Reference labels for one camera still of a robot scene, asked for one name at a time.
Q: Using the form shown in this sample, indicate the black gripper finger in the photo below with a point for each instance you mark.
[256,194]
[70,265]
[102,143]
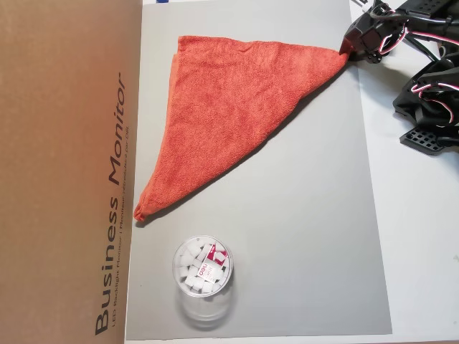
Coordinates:
[347,48]

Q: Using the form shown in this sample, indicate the orange terry towel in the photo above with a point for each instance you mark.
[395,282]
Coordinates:
[222,107]

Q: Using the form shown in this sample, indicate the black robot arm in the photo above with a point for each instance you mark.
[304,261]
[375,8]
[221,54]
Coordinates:
[430,82]

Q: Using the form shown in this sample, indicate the grey table mat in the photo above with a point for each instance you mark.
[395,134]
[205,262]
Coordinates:
[287,251]

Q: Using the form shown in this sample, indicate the red white eraser packet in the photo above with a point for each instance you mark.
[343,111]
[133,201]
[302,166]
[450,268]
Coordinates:
[209,267]

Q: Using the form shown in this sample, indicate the white eraser cubes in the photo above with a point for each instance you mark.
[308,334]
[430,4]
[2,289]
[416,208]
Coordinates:
[190,276]

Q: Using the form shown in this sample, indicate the clear plastic jar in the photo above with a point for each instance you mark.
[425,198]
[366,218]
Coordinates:
[215,310]

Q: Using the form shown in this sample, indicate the brown Business Monitor cardboard box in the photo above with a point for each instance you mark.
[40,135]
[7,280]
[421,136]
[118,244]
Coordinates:
[64,161]

